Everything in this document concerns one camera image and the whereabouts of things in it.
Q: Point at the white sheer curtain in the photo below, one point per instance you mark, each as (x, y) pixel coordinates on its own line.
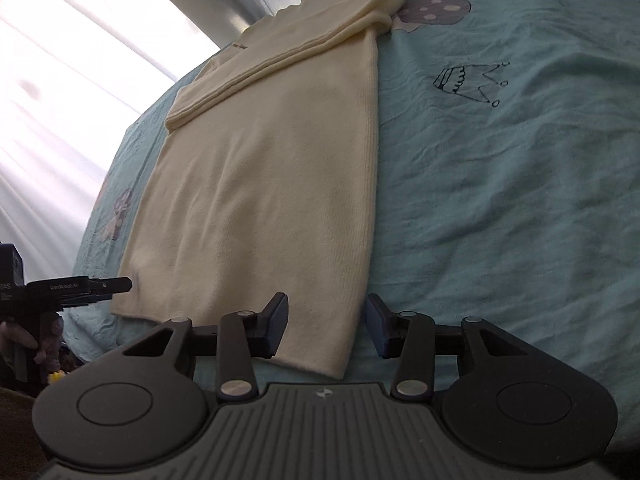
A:
(75, 74)

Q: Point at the teal printed bed sheet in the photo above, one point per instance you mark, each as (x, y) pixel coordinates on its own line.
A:
(508, 180)

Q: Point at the left hand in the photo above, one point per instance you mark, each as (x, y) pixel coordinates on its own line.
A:
(46, 345)

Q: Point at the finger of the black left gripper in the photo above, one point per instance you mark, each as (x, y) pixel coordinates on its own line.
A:
(103, 289)

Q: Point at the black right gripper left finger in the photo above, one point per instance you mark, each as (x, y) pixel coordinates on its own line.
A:
(238, 339)

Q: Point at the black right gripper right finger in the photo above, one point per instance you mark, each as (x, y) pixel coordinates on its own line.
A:
(414, 339)

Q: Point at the cream knit sweater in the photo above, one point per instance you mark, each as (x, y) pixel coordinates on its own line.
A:
(266, 183)

